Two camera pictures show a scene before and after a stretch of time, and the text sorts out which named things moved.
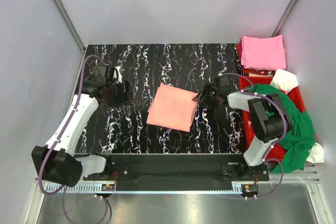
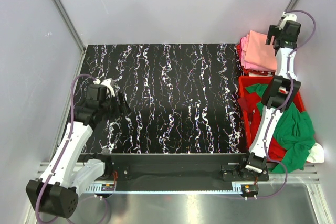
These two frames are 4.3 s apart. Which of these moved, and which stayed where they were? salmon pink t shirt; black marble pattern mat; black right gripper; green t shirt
Moved: black right gripper; salmon pink t shirt
Stayed: black marble pattern mat; green t shirt
